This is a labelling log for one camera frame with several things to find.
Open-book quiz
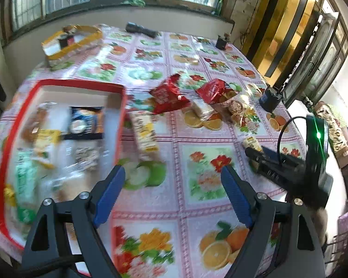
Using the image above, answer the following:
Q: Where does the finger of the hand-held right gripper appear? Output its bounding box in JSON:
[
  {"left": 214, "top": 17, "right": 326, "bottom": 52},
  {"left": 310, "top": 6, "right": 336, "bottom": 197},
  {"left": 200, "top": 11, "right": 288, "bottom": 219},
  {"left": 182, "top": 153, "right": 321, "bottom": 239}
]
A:
[
  {"left": 262, "top": 145, "right": 306, "bottom": 166},
  {"left": 244, "top": 147, "right": 306, "bottom": 185}
]

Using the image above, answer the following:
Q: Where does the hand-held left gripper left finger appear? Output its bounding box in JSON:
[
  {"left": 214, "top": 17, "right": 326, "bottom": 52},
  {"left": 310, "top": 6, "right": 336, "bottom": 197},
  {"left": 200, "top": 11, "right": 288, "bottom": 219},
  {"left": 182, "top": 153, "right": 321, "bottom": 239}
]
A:
[{"left": 22, "top": 164, "right": 126, "bottom": 278}]

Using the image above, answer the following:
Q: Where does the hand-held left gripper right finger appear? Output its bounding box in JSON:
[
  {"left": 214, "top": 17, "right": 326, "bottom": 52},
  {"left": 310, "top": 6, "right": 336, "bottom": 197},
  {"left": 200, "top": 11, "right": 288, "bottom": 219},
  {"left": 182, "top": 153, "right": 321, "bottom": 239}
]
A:
[{"left": 220, "top": 165, "right": 327, "bottom": 278}]

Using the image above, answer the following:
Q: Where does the small yellow snack packet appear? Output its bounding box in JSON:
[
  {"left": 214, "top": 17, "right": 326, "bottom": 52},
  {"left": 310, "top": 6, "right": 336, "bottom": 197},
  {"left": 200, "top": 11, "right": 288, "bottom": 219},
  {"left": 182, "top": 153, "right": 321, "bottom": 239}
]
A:
[{"left": 241, "top": 136, "right": 263, "bottom": 155}]

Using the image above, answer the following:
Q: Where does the clear cookie packet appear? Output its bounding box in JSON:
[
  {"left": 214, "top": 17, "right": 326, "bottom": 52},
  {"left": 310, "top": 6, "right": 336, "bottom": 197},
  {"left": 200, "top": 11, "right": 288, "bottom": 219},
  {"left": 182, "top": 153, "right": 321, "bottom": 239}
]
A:
[{"left": 72, "top": 146, "right": 101, "bottom": 172}]

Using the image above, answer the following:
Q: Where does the long yellow white snack packet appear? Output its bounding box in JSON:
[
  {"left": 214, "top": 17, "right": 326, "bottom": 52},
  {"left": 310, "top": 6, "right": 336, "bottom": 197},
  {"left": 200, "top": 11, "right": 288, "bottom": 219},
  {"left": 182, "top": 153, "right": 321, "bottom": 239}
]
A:
[{"left": 129, "top": 110, "right": 159, "bottom": 161}]

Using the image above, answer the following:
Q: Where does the dark blue snack packet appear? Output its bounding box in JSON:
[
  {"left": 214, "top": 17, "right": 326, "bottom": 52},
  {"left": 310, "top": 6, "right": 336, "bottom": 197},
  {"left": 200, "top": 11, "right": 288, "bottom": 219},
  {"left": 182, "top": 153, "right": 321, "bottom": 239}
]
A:
[{"left": 61, "top": 106, "right": 105, "bottom": 141}]

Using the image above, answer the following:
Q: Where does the green snack packet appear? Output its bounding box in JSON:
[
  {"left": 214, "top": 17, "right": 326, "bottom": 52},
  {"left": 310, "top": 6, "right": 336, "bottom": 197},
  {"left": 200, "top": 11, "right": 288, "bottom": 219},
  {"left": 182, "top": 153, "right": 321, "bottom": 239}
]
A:
[{"left": 14, "top": 150, "right": 39, "bottom": 224}]

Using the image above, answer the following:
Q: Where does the red box with white inside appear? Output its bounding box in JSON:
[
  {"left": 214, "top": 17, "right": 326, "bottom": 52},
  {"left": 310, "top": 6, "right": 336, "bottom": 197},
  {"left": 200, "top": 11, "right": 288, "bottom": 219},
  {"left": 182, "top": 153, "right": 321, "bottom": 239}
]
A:
[{"left": 0, "top": 79, "right": 127, "bottom": 251}]

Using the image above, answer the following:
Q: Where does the orange bread packet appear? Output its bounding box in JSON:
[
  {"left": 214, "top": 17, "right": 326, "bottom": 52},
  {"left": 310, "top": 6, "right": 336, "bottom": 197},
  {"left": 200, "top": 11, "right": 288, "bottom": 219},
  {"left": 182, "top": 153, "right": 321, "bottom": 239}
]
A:
[{"left": 21, "top": 104, "right": 50, "bottom": 143}]

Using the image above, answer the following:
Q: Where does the person's right forearm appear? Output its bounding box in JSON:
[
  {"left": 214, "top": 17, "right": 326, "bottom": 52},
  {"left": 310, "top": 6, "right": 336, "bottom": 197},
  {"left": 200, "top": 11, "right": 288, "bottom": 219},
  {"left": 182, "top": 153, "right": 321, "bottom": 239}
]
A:
[{"left": 309, "top": 207, "right": 330, "bottom": 246}]

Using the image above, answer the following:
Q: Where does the patterned cloth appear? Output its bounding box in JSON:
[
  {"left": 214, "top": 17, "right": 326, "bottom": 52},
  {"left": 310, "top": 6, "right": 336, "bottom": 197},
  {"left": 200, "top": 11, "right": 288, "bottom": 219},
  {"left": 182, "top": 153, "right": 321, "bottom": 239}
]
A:
[{"left": 315, "top": 101, "right": 348, "bottom": 164}]

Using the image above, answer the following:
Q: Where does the clear packet of round biscuits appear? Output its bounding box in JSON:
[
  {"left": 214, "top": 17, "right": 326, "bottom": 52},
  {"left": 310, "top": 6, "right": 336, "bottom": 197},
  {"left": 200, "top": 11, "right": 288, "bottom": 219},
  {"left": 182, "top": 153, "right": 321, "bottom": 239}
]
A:
[{"left": 226, "top": 100, "right": 250, "bottom": 126}]

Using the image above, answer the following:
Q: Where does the dark blue jar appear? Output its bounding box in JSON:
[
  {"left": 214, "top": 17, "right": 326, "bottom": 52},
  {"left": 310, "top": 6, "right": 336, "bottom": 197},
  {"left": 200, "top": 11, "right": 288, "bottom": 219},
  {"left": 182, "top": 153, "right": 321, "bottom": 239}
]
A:
[{"left": 259, "top": 85, "right": 282, "bottom": 113}]

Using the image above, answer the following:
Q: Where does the floral tablecloth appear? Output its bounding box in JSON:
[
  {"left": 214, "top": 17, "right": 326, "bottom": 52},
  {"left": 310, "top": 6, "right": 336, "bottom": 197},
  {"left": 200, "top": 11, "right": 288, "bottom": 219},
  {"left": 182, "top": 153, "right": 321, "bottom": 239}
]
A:
[{"left": 0, "top": 23, "right": 322, "bottom": 278}]

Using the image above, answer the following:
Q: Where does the clear wrapped pastry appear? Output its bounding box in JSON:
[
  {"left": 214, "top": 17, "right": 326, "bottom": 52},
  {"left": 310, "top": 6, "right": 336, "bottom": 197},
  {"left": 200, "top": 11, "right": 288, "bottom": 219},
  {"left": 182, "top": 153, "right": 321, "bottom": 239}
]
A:
[{"left": 191, "top": 98, "right": 216, "bottom": 120}]

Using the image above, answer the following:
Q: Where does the red snack bag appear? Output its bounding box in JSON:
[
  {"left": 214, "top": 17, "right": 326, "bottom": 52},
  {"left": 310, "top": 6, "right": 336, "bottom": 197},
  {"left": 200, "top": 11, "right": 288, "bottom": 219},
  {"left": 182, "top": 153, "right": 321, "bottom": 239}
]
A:
[
  {"left": 149, "top": 74, "right": 192, "bottom": 115},
  {"left": 196, "top": 78, "right": 239, "bottom": 105}
]

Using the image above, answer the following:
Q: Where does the glass door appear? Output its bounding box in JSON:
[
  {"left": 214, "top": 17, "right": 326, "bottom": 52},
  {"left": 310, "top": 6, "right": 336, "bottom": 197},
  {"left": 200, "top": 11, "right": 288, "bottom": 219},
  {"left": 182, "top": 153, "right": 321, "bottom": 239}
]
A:
[{"left": 281, "top": 11, "right": 348, "bottom": 108}]

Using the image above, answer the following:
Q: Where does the small black pot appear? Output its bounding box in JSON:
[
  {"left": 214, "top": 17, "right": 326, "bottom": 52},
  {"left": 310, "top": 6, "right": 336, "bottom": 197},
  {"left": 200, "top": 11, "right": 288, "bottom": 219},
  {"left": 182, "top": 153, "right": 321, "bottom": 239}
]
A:
[{"left": 215, "top": 34, "right": 230, "bottom": 50}]

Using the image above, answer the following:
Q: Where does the yellow cardboard box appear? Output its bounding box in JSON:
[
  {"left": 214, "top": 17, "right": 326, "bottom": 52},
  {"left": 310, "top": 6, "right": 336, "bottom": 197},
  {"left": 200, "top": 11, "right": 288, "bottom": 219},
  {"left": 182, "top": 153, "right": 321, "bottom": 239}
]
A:
[{"left": 41, "top": 25, "right": 104, "bottom": 69}]

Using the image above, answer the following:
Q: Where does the dark small carton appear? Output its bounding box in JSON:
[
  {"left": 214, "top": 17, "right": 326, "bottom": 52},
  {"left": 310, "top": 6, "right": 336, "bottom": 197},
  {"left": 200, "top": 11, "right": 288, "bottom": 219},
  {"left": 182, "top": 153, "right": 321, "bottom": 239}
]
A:
[{"left": 58, "top": 33, "right": 76, "bottom": 48}]

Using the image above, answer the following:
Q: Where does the black flashlight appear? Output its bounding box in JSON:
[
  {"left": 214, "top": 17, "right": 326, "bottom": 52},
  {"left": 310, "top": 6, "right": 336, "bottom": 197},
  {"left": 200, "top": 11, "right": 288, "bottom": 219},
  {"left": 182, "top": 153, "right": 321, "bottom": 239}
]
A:
[{"left": 126, "top": 22, "right": 158, "bottom": 39}]

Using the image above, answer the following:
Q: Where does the green cloth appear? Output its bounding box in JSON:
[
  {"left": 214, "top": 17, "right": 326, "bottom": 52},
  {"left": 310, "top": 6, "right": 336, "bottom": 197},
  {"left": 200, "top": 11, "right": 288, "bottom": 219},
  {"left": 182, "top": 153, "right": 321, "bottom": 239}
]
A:
[{"left": 121, "top": 0, "right": 146, "bottom": 8}]

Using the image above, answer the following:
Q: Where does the black cable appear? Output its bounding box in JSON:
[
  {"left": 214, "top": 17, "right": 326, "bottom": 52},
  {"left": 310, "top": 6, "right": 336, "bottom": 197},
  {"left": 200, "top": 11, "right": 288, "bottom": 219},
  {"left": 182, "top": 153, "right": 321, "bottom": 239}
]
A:
[{"left": 277, "top": 116, "right": 308, "bottom": 157}]

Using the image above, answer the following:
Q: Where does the golden door frame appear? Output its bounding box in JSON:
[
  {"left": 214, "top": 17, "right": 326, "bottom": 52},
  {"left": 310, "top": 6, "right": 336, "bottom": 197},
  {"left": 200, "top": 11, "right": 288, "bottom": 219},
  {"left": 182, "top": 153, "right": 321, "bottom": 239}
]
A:
[{"left": 244, "top": 0, "right": 322, "bottom": 82}]

